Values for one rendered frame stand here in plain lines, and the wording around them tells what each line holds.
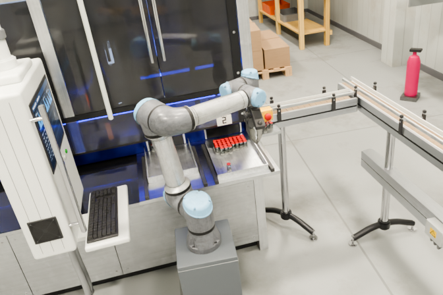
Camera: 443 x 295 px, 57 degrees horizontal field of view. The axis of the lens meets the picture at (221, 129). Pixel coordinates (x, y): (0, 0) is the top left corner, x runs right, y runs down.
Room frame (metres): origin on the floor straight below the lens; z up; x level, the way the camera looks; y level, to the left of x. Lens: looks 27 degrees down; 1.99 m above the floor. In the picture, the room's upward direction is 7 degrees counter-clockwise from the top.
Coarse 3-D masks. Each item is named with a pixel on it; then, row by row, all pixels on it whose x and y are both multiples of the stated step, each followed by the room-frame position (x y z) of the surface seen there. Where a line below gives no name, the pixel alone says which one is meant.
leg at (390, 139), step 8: (392, 136) 2.03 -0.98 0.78; (392, 144) 2.03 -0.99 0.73; (392, 152) 2.03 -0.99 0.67; (392, 160) 2.04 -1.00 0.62; (384, 168) 2.06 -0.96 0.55; (392, 168) 2.04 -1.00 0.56; (384, 192) 2.04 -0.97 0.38; (384, 200) 2.04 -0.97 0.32; (384, 208) 2.04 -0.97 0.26; (384, 216) 2.04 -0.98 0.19
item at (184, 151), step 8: (184, 144) 2.08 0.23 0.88; (144, 152) 1.99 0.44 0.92; (152, 152) 2.04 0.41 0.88; (184, 152) 1.99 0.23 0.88; (192, 152) 1.92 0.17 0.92; (152, 160) 1.95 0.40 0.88; (184, 160) 1.90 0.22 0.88; (192, 160) 1.89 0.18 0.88; (152, 168) 1.86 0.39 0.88; (184, 168) 1.82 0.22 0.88; (192, 168) 1.76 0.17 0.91; (152, 176) 1.73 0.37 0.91; (160, 176) 1.73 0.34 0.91
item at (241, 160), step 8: (248, 144) 1.99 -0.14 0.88; (208, 152) 1.91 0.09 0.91; (240, 152) 1.91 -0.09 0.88; (248, 152) 1.90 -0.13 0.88; (256, 152) 1.89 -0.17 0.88; (216, 160) 1.86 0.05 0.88; (224, 160) 1.85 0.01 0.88; (232, 160) 1.84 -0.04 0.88; (240, 160) 1.83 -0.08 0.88; (248, 160) 1.82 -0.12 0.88; (256, 160) 1.81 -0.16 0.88; (264, 160) 1.75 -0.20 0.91; (216, 168) 1.78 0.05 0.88; (224, 168) 1.77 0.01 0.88; (232, 168) 1.76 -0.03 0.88; (240, 168) 1.75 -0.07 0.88; (248, 168) 1.69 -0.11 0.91; (256, 168) 1.69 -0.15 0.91; (264, 168) 1.70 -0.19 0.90; (224, 176) 1.67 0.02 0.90; (232, 176) 1.68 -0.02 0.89
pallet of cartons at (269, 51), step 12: (252, 24) 5.74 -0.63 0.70; (252, 36) 5.36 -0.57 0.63; (264, 36) 6.10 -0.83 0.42; (276, 36) 6.01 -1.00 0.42; (252, 48) 5.36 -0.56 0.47; (264, 48) 5.46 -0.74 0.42; (276, 48) 5.40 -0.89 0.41; (288, 48) 5.41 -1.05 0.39; (252, 60) 5.36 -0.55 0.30; (264, 60) 5.39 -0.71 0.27; (276, 60) 5.40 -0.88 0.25; (288, 60) 5.41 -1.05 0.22; (264, 72) 5.35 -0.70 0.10; (288, 72) 5.37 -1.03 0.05
